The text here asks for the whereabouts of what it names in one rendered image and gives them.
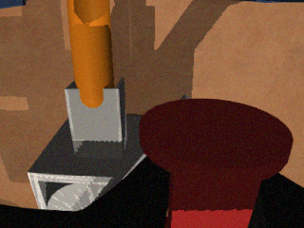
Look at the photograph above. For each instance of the grey and red crank handle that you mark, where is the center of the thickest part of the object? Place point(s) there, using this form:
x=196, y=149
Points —
x=218, y=153

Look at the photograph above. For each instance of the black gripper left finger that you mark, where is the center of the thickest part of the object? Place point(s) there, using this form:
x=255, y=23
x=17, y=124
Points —
x=139, y=200

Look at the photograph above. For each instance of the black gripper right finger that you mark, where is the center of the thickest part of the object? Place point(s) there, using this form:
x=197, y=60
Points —
x=279, y=204

